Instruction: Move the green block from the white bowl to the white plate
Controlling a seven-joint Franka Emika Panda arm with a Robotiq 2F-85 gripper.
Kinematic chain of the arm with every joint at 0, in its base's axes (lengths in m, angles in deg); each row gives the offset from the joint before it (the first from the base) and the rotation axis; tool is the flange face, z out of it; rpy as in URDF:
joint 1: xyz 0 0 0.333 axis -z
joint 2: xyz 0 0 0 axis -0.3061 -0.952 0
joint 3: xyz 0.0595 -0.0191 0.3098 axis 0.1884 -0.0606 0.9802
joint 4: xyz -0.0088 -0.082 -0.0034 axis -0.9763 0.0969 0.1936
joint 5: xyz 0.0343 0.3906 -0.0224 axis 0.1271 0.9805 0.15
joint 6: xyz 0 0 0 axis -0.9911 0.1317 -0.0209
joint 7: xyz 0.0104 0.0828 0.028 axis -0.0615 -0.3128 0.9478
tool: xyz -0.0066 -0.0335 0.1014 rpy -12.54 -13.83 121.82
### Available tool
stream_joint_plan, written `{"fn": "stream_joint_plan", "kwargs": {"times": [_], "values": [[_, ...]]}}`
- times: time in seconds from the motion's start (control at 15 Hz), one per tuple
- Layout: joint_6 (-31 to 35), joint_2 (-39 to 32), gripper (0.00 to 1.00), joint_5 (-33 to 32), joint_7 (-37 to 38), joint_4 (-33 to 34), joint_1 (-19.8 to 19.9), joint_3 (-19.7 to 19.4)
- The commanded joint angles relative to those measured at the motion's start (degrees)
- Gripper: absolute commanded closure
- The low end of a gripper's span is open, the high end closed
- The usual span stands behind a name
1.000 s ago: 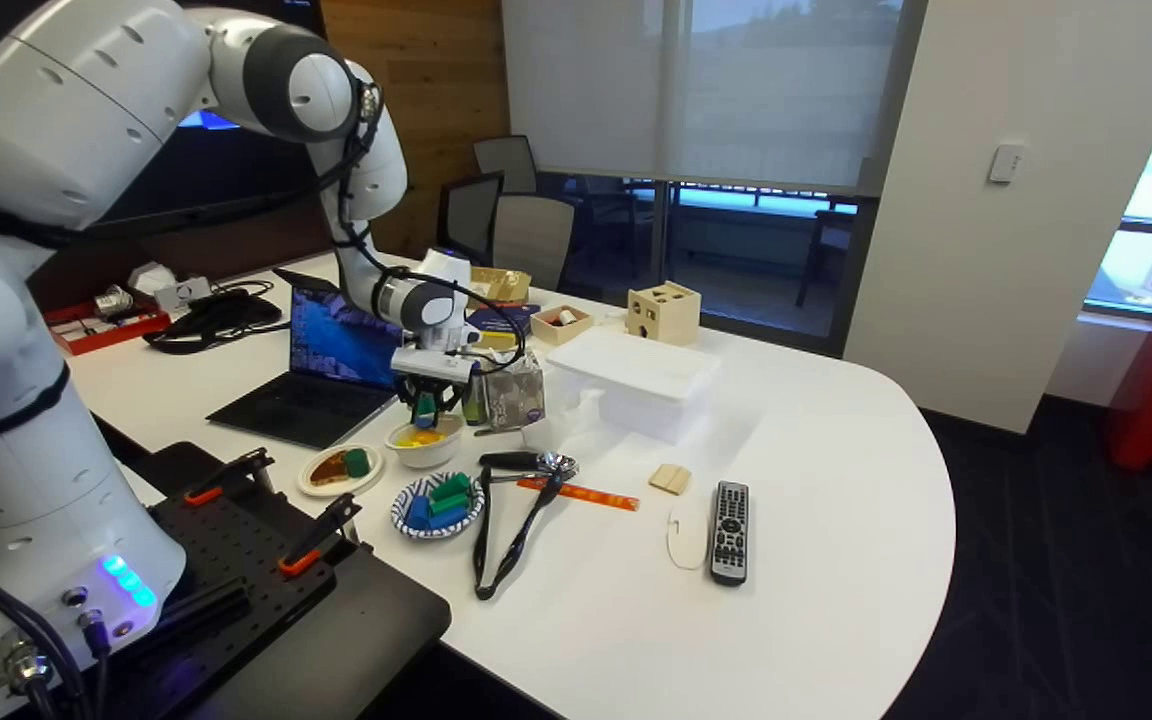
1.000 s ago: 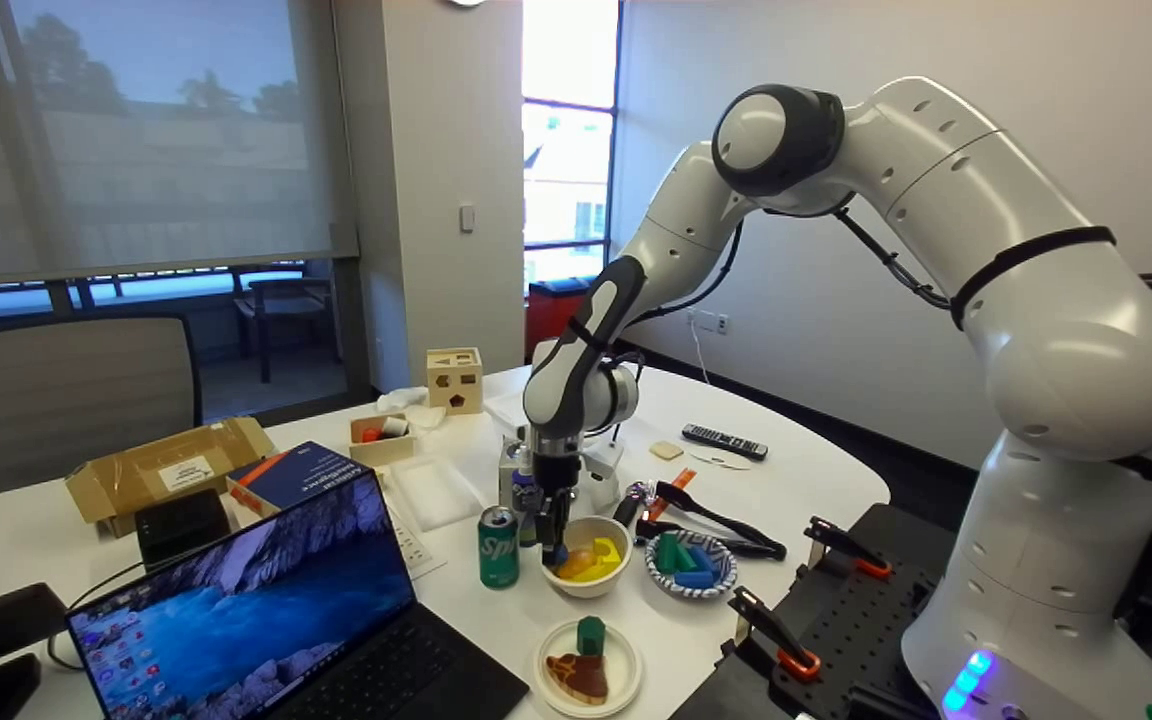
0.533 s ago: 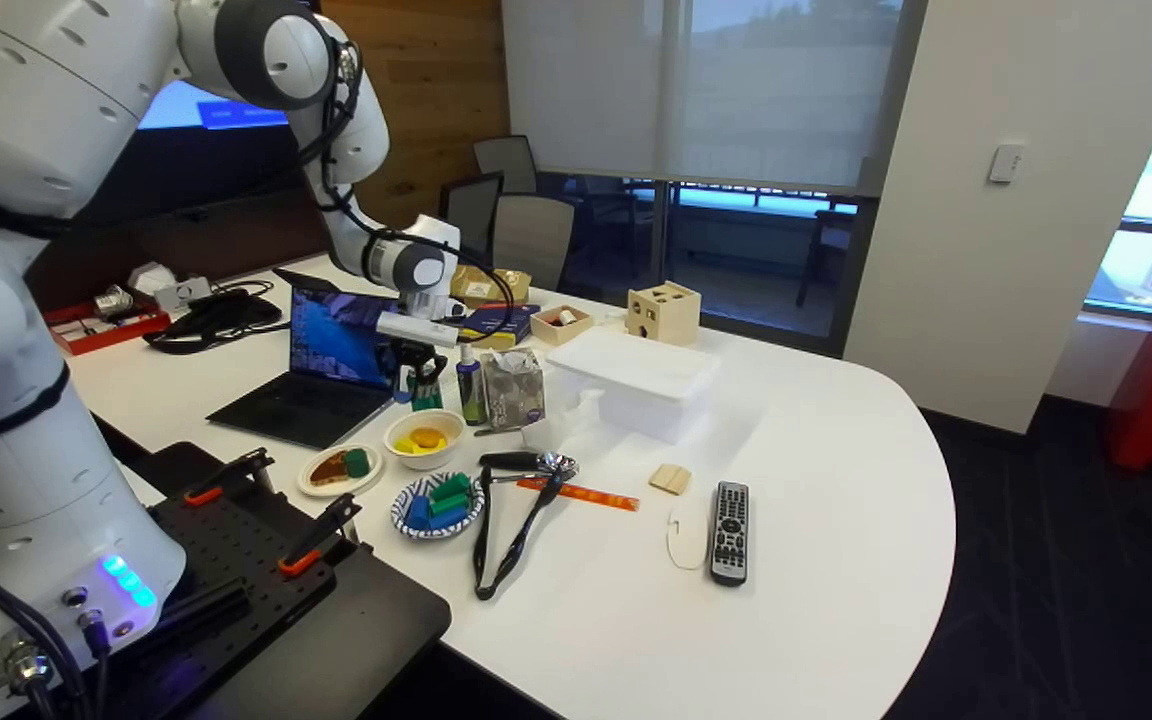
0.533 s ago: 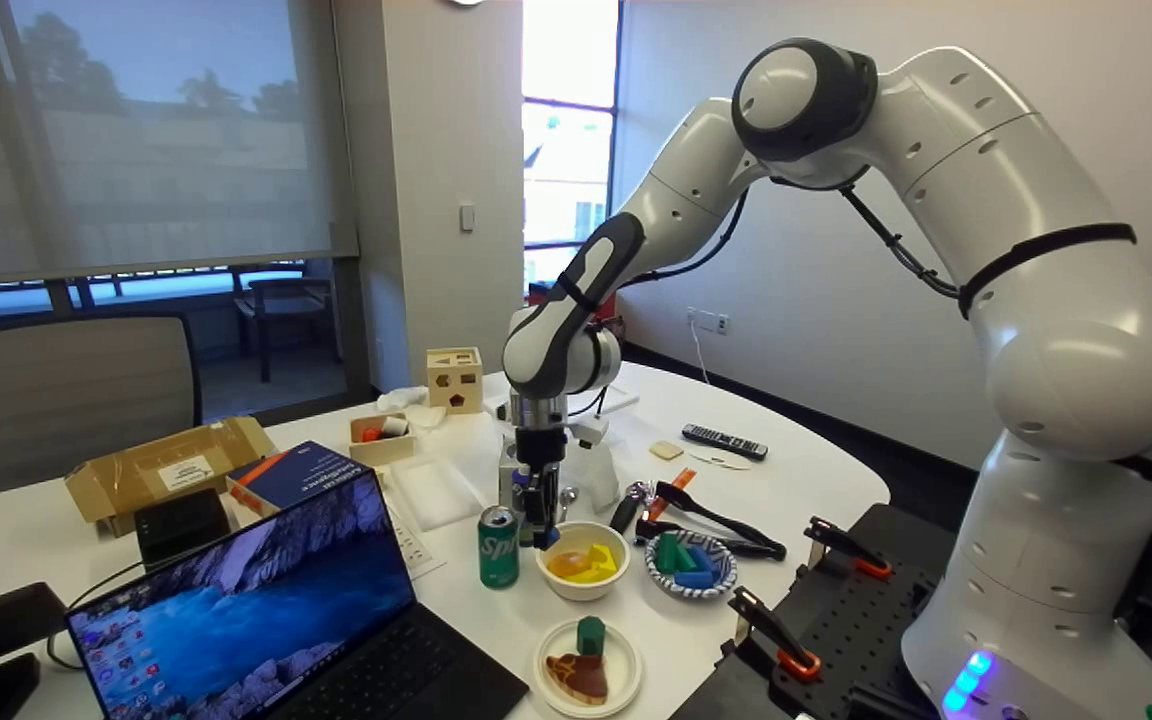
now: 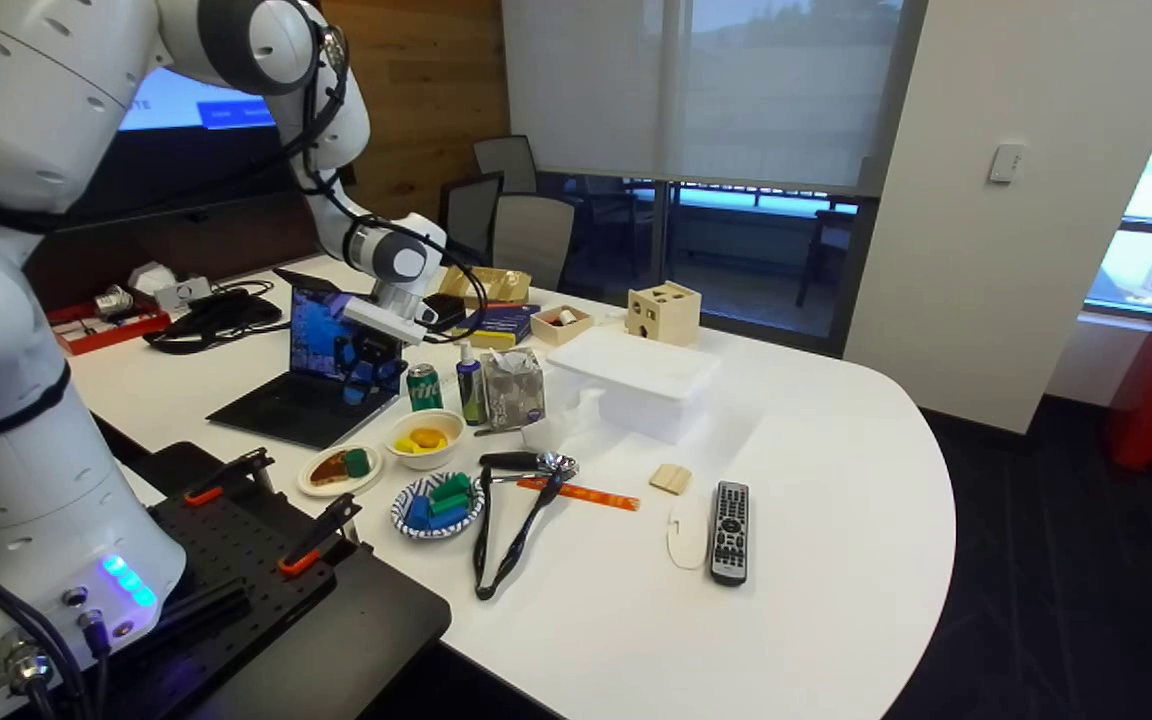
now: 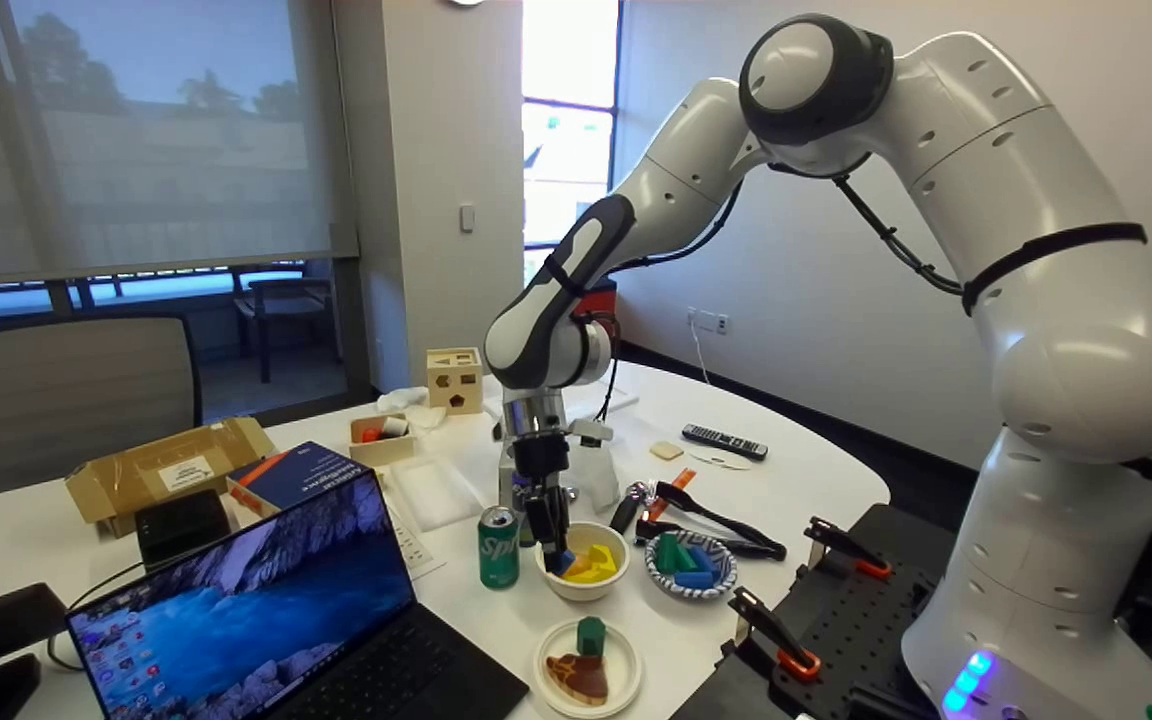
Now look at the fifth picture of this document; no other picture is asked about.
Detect black cable bundle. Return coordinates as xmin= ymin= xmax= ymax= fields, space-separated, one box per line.
xmin=143 ymin=285 xmax=286 ymax=358

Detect dark blue notebook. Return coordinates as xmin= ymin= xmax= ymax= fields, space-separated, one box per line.
xmin=470 ymin=300 xmax=538 ymax=346

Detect white light switch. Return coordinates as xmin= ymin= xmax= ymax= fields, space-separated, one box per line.
xmin=984 ymin=137 xmax=1026 ymax=188

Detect white bowl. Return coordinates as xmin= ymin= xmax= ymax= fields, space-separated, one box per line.
xmin=385 ymin=408 xmax=470 ymax=473

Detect blue toy block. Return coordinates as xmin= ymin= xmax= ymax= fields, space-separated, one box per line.
xmin=404 ymin=494 xmax=470 ymax=537

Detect black clamp orange tips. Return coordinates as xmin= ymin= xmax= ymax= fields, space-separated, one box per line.
xmin=178 ymin=444 xmax=278 ymax=514
xmin=272 ymin=494 xmax=366 ymax=579

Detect black mounting board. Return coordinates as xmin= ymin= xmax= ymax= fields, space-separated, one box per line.
xmin=91 ymin=436 xmax=450 ymax=720

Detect white adapter pile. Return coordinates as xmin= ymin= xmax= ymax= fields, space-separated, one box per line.
xmin=91 ymin=259 xmax=210 ymax=321

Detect black open laptop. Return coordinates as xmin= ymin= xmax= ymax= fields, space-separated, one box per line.
xmin=204 ymin=264 xmax=412 ymax=452

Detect clear plastic bag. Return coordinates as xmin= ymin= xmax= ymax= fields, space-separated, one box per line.
xmin=450 ymin=346 xmax=550 ymax=436

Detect grey office chair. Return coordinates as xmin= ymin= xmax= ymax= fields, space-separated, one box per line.
xmin=487 ymin=194 xmax=581 ymax=294

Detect green soda can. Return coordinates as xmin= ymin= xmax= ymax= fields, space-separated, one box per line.
xmin=404 ymin=361 xmax=448 ymax=416

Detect red flat box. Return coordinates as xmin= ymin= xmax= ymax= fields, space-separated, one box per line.
xmin=48 ymin=300 xmax=175 ymax=361

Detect small white flat piece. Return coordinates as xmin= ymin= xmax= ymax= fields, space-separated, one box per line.
xmin=658 ymin=514 xmax=711 ymax=577

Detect dark office chair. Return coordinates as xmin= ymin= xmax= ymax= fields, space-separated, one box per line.
xmin=438 ymin=173 xmax=508 ymax=264
xmin=470 ymin=131 xmax=544 ymax=195

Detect wall television screen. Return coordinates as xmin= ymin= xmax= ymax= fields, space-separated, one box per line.
xmin=112 ymin=65 xmax=278 ymax=137

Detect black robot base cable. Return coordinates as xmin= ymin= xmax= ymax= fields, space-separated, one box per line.
xmin=0 ymin=505 xmax=112 ymax=720

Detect black tongs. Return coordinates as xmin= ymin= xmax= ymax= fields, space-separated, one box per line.
xmin=468 ymin=447 xmax=582 ymax=606

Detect black remote control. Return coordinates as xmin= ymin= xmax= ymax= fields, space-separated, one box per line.
xmin=703 ymin=478 xmax=756 ymax=592

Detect blue patterned plate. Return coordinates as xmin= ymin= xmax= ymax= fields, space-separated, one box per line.
xmin=388 ymin=470 xmax=487 ymax=544

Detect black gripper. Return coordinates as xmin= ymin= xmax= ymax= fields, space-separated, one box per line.
xmin=331 ymin=326 xmax=407 ymax=411

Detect small wooden tile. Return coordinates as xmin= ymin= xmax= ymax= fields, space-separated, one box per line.
xmin=646 ymin=459 xmax=695 ymax=500

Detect wooden shape sorter box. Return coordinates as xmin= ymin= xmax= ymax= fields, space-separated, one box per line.
xmin=622 ymin=277 xmax=703 ymax=351

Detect small wooden tray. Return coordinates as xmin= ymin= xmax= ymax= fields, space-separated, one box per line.
xmin=528 ymin=300 xmax=594 ymax=347

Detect grey window blind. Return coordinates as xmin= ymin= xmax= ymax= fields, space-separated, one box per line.
xmin=501 ymin=0 xmax=928 ymax=200

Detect green toy block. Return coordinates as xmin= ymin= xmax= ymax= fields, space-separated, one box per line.
xmin=419 ymin=473 xmax=480 ymax=518

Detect white cardboard box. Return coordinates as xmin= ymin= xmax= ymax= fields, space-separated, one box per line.
xmin=544 ymin=326 xmax=727 ymax=447

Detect orange strip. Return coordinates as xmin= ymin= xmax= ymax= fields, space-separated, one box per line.
xmin=508 ymin=478 xmax=643 ymax=518

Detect white plate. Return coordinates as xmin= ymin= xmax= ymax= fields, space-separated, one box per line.
xmin=290 ymin=442 xmax=392 ymax=505

